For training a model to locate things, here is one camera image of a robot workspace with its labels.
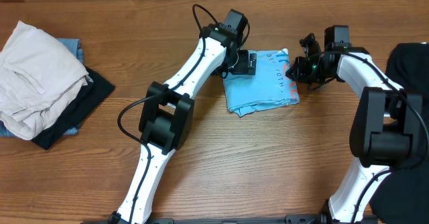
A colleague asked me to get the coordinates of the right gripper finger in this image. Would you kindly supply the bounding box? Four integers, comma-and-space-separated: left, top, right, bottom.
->
286, 64, 298, 80
299, 33, 316, 56

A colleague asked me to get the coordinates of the light blue printed t-shirt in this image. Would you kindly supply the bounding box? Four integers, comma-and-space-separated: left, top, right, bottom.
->
223, 48, 300, 117

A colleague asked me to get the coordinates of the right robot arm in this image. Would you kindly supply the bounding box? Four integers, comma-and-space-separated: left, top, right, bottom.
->
286, 25, 428, 224

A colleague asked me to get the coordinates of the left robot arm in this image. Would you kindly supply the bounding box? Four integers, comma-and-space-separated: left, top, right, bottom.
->
107, 9, 256, 223

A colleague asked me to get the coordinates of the black folded garment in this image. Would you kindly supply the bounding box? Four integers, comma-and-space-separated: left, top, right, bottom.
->
32, 67, 115, 150

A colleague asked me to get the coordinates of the black t-shirt right pile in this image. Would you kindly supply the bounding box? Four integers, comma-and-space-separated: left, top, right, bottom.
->
368, 42, 429, 224

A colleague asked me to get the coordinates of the blue folded garment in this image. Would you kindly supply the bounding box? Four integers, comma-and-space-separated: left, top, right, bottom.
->
1, 38, 84, 137

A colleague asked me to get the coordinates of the beige folded garment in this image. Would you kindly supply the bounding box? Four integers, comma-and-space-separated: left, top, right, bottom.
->
1, 21, 92, 140

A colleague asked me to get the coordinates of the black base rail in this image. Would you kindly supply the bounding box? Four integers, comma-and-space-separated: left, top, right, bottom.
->
82, 215, 379, 224

